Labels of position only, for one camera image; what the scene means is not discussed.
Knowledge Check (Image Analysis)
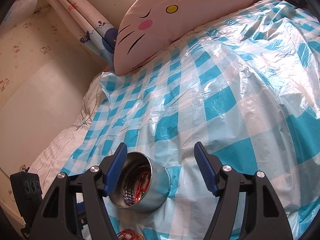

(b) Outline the blue patterned curtain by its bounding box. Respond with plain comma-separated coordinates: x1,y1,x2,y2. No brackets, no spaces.
79,21,118,70

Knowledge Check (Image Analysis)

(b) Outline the cream quilted blanket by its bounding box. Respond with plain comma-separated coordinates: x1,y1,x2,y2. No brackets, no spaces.
28,74,106,194

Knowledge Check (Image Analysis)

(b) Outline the pink cat face pillow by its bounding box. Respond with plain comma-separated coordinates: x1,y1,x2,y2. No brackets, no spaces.
113,0,254,75

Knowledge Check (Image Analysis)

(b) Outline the red string bracelet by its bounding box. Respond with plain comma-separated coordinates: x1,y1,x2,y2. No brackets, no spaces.
133,171,152,203

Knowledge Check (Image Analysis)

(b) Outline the blue checkered plastic sheet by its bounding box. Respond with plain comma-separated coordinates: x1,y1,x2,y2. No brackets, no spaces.
62,0,319,239

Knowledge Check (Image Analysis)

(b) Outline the pink window curtain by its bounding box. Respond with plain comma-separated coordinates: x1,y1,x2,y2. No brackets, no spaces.
32,0,101,55

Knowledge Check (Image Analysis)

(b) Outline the round metal tin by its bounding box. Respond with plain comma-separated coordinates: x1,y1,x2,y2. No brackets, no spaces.
108,152,170,213

